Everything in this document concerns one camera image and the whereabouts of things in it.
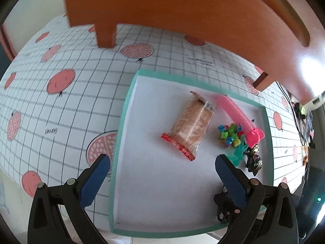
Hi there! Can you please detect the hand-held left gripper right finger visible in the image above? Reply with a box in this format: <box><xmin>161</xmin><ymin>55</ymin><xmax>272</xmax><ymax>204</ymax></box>
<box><xmin>215</xmin><ymin>154</ymin><xmax>299</xmax><ymax>244</ymax></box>

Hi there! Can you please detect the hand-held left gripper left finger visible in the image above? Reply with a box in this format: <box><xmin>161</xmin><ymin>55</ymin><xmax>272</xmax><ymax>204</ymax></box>
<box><xmin>27</xmin><ymin>154</ymin><xmax>111</xmax><ymax>244</ymax></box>

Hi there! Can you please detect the green plastic clip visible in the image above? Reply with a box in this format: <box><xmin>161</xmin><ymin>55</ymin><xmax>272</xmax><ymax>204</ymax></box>
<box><xmin>227</xmin><ymin>135</ymin><xmax>248</xmax><ymax>168</ymax></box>

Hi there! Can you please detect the colourful bead bunch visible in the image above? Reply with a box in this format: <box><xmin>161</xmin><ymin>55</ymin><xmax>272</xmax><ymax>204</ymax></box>
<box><xmin>218</xmin><ymin>123</ymin><xmax>243</xmax><ymax>148</ymax></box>

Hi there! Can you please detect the teal-edged white box tray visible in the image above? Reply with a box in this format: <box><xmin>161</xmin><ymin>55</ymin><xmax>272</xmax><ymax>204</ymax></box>
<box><xmin>109</xmin><ymin>69</ymin><xmax>274</xmax><ymax>239</ymax></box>

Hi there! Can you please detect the pink corrugated tube toy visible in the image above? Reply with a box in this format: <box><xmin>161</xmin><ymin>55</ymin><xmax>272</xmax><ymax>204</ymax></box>
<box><xmin>214</xmin><ymin>94</ymin><xmax>265</xmax><ymax>148</ymax></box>

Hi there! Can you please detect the clear biscuit snack packet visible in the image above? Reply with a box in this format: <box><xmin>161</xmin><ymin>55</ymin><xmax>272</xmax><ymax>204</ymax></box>
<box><xmin>161</xmin><ymin>91</ymin><xmax>217</xmax><ymax>162</ymax></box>

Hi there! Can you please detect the grey phone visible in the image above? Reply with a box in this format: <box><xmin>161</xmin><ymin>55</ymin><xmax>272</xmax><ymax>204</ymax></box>
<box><xmin>306</xmin><ymin>109</ymin><xmax>314</xmax><ymax>138</ymax></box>

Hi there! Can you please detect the wooden nightstand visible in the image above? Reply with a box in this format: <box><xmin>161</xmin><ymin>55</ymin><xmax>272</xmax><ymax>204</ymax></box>
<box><xmin>63</xmin><ymin>0</ymin><xmax>325</xmax><ymax>102</ymax></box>

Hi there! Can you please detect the black cable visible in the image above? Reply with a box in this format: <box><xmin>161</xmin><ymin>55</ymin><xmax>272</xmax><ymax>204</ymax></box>
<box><xmin>277</xmin><ymin>81</ymin><xmax>309</xmax><ymax>148</ymax></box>

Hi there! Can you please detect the pink wooden frame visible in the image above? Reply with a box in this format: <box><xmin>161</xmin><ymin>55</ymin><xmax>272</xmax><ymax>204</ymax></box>
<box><xmin>0</xmin><ymin>23</ymin><xmax>19</xmax><ymax>62</ymax></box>

